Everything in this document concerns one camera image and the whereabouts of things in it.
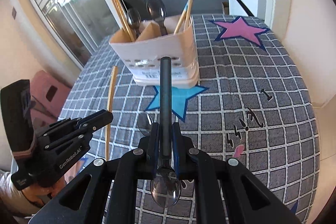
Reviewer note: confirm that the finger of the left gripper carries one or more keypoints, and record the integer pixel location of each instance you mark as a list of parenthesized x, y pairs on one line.
[(70, 128)]

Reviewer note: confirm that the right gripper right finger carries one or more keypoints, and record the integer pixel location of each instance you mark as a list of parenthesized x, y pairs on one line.
[(225, 191)]

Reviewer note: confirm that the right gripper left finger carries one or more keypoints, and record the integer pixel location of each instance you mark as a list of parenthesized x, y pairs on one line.
[(105, 192)]

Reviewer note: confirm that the bamboo chopstick angled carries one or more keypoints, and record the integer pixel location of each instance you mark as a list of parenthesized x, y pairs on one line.
[(109, 108)]

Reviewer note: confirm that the bamboo chopstick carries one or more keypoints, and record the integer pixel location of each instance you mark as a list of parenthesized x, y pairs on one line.
[(121, 14)]

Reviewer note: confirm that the person left hand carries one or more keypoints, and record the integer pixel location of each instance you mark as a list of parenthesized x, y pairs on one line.
[(34, 192)]

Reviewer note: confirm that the pink plastic stool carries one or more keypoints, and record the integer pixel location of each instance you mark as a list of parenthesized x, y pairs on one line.
[(48, 96)]

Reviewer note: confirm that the grey grid star tablecloth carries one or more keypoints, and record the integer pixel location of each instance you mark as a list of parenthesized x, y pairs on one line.
[(254, 97)]

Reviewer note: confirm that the white utensil holder caddy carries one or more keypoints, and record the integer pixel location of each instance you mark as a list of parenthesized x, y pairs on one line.
[(143, 56)]

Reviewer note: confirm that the blue patterned chopstick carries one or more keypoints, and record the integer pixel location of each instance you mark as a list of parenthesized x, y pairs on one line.
[(185, 17)]

